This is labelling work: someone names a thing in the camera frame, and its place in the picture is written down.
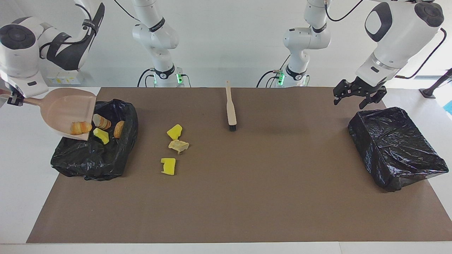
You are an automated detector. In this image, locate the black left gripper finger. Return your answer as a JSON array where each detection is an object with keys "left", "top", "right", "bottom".
[
  {"left": 333, "top": 80, "right": 352, "bottom": 105},
  {"left": 359, "top": 87, "right": 387, "bottom": 109}
]

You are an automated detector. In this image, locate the beige plastic dustpan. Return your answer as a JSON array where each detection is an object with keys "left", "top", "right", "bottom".
[{"left": 0, "top": 88, "right": 97, "bottom": 141}]

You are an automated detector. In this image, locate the orange striped croissant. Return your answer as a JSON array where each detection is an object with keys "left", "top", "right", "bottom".
[{"left": 70, "top": 121, "right": 93, "bottom": 135}]

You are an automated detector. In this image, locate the pale striped croissant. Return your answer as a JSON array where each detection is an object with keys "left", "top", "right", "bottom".
[{"left": 93, "top": 114, "right": 112, "bottom": 130}]

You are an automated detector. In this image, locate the yellow sponge piece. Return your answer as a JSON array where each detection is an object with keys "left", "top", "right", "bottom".
[
  {"left": 93, "top": 128, "right": 110, "bottom": 145},
  {"left": 160, "top": 158, "right": 176, "bottom": 176},
  {"left": 166, "top": 124, "right": 183, "bottom": 140}
]

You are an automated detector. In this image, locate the brown fried nugget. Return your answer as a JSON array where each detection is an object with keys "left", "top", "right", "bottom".
[{"left": 113, "top": 120, "right": 126, "bottom": 139}]

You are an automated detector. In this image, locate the beige hand brush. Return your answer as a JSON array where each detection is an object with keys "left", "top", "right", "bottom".
[{"left": 226, "top": 80, "right": 237, "bottom": 132}]

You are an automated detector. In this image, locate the pale food scrap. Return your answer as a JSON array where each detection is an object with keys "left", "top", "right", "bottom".
[{"left": 168, "top": 140, "right": 190, "bottom": 155}]

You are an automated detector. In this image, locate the left black trash bag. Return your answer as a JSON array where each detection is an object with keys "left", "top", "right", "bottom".
[{"left": 347, "top": 107, "right": 449, "bottom": 192}]

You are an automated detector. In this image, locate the black trash bag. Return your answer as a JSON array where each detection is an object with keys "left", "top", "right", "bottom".
[
  {"left": 347, "top": 107, "right": 449, "bottom": 192},
  {"left": 50, "top": 98, "right": 139, "bottom": 181}
]

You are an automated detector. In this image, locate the right black trash bag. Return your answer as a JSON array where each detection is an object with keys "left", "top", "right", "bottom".
[{"left": 50, "top": 98, "right": 139, "bottom": 181}]

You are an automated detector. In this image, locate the white socket box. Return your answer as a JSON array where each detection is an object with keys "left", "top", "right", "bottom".
[{"left": 46, "top": 69, "right": 85, "bottom": 86}]

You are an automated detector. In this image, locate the brown table mat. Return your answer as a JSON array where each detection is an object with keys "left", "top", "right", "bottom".
[{"left": 26, "top": 87, "right": 452, "bottom": 244}]

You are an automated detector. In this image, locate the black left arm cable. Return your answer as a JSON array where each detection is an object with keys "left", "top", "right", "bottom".
[{"left": 324, "top": 0, "right": 447, "bottom": 79}]

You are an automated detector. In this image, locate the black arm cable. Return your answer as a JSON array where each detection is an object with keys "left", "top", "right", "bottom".
[
  {"left": 324, "top": 0, "right": 447, "bottom": 79},
  {"left": 38, "top": 0, "right": 139, "bottom": 60}
]

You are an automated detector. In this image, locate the black camera stand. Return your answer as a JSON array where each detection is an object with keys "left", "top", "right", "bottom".
[{"left": 419, "top": 68, "right": 452, "bottom": 99}]

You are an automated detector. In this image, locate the black base cable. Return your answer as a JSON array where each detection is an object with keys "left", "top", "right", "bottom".
[
  {"left": 137, "top": 68, "right": 156, "bottom": 87},
  {"left": 256, "top": 69, "right": 283, "bottom": 88}
]

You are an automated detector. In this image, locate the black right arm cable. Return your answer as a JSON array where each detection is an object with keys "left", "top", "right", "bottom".
[{"left": 38, "top": 0, "right": 139, "bottom": 60}]

